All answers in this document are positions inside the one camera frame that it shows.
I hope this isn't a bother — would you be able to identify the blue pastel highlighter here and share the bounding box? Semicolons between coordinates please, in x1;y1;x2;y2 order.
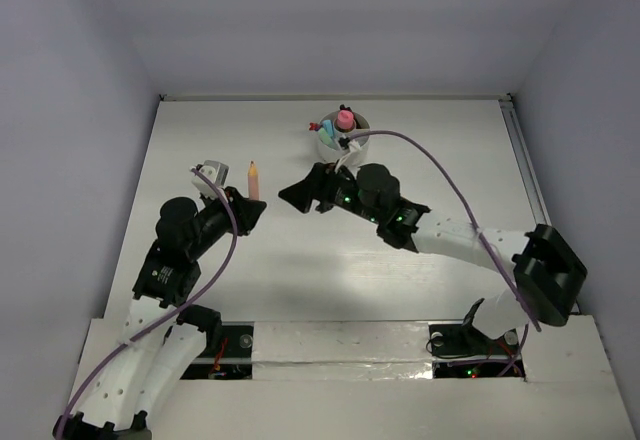
321;119;335;137

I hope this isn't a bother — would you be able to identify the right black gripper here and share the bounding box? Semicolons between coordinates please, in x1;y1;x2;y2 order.
279;158;383;225

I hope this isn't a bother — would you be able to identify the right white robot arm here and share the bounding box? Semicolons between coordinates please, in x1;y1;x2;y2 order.
278;163;588;352

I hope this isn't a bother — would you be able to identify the pink capped pencil tube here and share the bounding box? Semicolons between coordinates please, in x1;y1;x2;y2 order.
334;105;357;133

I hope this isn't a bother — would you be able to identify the white round desk organizer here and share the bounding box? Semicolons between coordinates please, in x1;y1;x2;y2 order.
314;106;371;167

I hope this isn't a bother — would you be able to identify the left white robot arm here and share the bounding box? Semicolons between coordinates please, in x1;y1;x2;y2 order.
53;187;266;439

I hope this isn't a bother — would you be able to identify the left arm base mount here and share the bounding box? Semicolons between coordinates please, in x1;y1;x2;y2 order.
181;323;254;380

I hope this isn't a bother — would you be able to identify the orange pastel highlighter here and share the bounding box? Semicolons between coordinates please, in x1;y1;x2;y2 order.
247;161;260;200

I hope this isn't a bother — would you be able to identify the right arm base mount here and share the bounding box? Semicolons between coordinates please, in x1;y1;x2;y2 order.
425;323;526;379

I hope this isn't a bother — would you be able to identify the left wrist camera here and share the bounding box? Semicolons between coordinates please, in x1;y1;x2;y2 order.
191;160;229;198

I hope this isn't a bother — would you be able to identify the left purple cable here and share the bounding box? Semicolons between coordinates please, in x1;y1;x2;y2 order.
52;169;239;439

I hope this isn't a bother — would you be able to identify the green pastel highlighter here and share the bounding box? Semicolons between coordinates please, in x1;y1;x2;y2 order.
318;128;333;146

